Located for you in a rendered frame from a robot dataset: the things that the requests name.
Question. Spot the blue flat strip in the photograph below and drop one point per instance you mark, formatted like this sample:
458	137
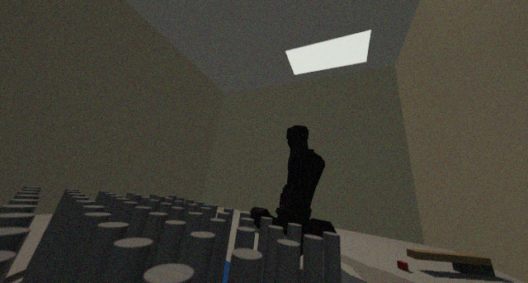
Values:
226	272

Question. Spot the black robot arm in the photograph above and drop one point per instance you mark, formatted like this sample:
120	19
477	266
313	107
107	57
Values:
305	167

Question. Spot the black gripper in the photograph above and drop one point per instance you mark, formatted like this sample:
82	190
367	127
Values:
295	209

